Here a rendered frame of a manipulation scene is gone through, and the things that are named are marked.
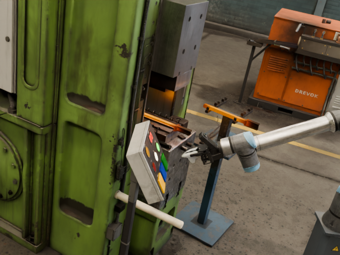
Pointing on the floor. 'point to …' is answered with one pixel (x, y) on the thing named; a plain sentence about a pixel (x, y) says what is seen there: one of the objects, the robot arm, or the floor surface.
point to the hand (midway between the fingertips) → (183, 154)
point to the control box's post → (129, 216)
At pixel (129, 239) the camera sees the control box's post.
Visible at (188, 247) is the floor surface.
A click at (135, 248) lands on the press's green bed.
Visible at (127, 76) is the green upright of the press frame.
